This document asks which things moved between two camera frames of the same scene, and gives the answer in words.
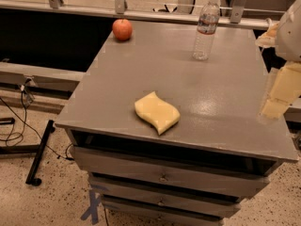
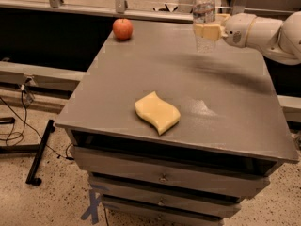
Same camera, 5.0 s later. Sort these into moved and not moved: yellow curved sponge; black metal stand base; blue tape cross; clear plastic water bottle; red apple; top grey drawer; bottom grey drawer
Moved: clear plastic water bottle
Not moved: bottom grey drawer; red apple; blue tape cross; black metal stand base; yellow curved sponge; top grey drawer
